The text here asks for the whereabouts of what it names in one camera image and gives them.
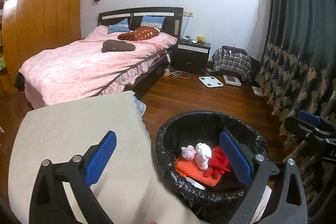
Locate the left blue pillow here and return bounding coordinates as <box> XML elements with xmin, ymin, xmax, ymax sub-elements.
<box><xmin>107</xmin><ymin>18</ymin><xmax>130</xmax><ymax>34</ymax></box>

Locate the right blue pillow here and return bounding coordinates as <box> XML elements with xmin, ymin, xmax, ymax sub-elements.
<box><xmin>140</xmin><ymin>15</ymin><xmax>165</xmax><ymax>30</ymax></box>

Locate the red cloth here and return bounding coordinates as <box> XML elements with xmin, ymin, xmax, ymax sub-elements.
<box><xmin>203</xmin><ymin>146</ymin><xmax>231</xmax><ymax>179</ymax></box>

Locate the white and blue wrapper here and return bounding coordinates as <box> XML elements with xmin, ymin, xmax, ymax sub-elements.
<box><xmin>186</xmin><ymin>177</ymin><xmax>206</xmax><ymax>190</ymax></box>

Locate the red dotted cushion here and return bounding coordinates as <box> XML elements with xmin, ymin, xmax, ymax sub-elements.
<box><xmin>118</xmin><ymin>26</ymin><xmax>161</xmax><ymax>41</ymax></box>

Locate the brown cushion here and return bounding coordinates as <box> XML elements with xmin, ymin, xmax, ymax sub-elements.
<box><xmin>101</xmin><ymin>40</ymin><xmax>135</xmax><ymax>53</ymax></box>

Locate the plaid bag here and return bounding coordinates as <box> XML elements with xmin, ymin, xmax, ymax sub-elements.
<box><xmin>212</xmin><ymin>46</ymin><xmax>252</xmax><ymax>81</ymax></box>

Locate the dark green patterned curtain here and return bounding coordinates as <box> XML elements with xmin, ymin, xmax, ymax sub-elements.
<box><xmin>253</xmin><ymin>0</ymin><xmax>336</xmax><ymax>214</ymax></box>

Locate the blue pillow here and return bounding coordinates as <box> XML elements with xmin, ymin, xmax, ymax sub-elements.
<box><xmin>140</xmin><ymin>15</ymin><xmax>165</xmax><ymax>30</ymax></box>
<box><xmin>107</xmin><ymin>18</ymin><xmax>130</xmax><ymax>34</ymax></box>

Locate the wooden wardrobe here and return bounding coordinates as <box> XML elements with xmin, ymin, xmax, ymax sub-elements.
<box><xmin>1</xmin><ymin>0</ymin><xmax>81</xmax><ymax>94</ymax></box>

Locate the black nightstand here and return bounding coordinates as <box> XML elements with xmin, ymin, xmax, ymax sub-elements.
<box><xmin>172</xmin><ymin>39</ymin><xmax>211</xmax><ymax>76</ymax></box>

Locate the orange foam fruit net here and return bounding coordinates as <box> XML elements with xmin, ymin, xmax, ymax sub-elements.
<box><xmin>175</xmin><ymin>157</ymin><xmax>222</xmax><ymax>186</ymax></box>

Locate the white power strip with cables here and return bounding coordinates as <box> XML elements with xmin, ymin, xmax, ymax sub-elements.
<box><xmin>163</xmin><ymin>53</ymin><xmax>190</xmax><ymax>80</ymax></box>

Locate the white tissue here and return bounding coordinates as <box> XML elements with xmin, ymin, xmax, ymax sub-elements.
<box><xmin>195</xmin><ymin>143</ymin><xmax>212</xmax><ymax>171</ymax></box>

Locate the pink cloth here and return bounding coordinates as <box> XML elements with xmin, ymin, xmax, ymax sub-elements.
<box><xmin>181</xmin><ymin>145</ymin><xmax>197</xmax><ymax>161</ymax></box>

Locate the white bathroom scale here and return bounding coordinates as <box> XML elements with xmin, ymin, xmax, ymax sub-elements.
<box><xmin>198</xmin><ymin>76</ymin><xmax>223</xmax><ymax>88</ymax></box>

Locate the black-lined trash bin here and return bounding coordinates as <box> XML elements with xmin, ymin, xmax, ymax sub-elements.
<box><xmin>154</xmin><ymin>111</ymin><xmax>269</xmax><ymax>223</ymax></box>

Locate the yellow plush toy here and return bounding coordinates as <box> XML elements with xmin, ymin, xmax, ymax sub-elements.
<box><xmin>196</xmin><ymin>35</ymin><xmax>205</xmax><ymax>44</ymax></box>

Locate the blue patterned cloth under table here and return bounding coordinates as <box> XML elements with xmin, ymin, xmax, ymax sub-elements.
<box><xmin>133</xmin><ymin>96</ymin><xmax>146</xmax><ymax>117</ymax></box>

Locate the pink-topped scale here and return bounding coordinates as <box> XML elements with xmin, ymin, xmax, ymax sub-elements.
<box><xmin>223</xmin><ymin>75</ymin><xmax>242</xmax><ymax>87</ymax></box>

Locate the black wooden headboard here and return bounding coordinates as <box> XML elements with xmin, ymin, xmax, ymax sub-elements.
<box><xmin>97</xmin><ymin>7</ymin><xmax>183</xmax><ymax>40</ymax></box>

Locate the bed with pink cover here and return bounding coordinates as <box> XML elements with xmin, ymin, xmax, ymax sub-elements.
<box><xmin>19</xmin><ymin>26</ymin><xmax>177</xmax><ymax>109</ymax></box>

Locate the booklet on floor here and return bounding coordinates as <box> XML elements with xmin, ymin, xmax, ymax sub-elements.
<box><xmin>252</xmin><ymin>86</ymin><xmax>264</xmax><ymax>97</ymax></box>

